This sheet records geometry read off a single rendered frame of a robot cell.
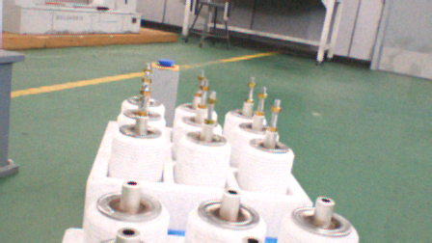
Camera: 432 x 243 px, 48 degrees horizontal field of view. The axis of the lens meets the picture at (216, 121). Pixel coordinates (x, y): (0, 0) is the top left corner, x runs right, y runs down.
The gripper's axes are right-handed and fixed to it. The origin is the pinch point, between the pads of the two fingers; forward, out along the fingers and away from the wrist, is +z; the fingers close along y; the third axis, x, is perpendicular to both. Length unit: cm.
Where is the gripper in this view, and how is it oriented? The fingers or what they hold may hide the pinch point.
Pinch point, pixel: (210, 11)
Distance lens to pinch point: 108.7
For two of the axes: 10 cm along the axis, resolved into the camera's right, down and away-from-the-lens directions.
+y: 9.6, 2.0, -1.8
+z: -1.5, 9.6, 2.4
